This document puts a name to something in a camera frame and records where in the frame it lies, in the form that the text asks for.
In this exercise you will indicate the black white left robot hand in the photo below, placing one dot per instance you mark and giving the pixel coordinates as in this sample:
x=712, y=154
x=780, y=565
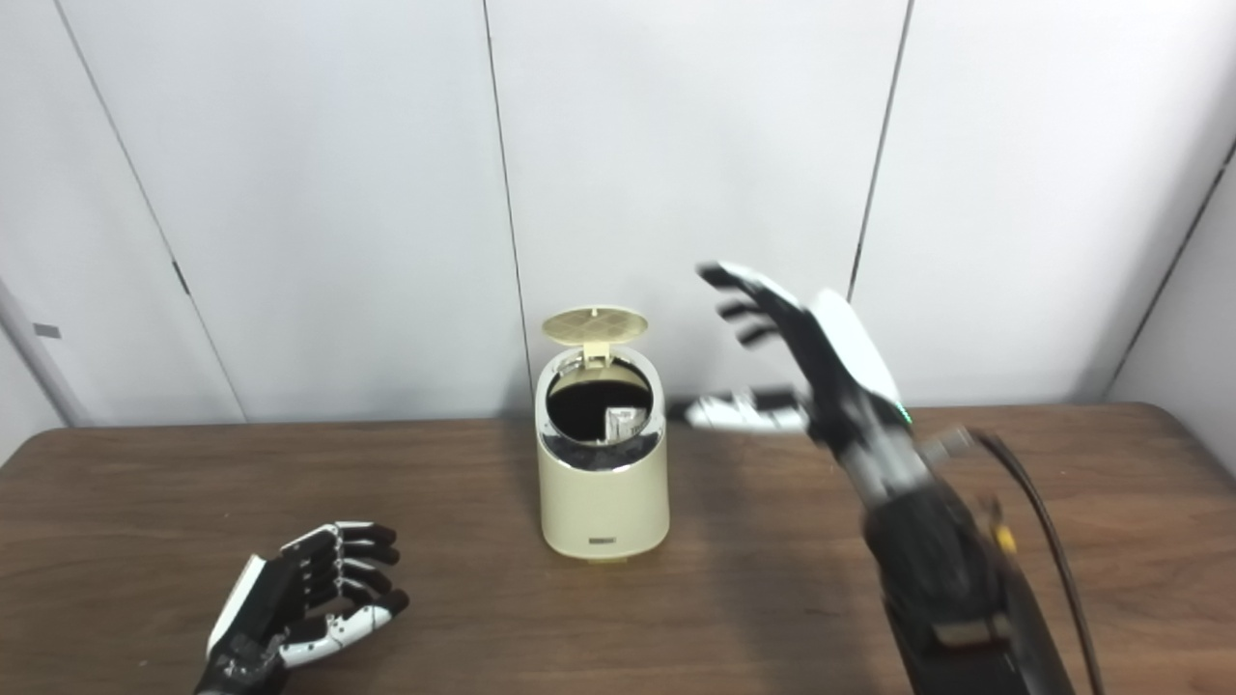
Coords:
x=266, y=608

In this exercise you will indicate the black wall panel hinge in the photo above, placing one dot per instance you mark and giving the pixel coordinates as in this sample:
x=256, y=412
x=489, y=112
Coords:
x=181, y=278

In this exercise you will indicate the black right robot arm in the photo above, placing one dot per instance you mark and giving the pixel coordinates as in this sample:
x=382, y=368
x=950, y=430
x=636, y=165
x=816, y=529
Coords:
x=946, y=569

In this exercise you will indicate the round cream bin lid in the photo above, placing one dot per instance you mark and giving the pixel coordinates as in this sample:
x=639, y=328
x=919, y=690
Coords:
x=594, y=325

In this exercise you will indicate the cream-colored bin body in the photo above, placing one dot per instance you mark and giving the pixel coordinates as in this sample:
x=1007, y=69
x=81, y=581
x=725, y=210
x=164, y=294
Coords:
x=603, y=507

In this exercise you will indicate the small gray wall tag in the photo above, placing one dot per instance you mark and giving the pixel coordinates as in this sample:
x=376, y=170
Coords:
x=46, y=330

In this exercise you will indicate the white green milk carton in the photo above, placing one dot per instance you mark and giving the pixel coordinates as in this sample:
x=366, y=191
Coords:
x=623, y=425

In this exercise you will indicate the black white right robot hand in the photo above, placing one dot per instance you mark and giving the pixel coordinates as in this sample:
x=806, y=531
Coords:
x=840, y=367

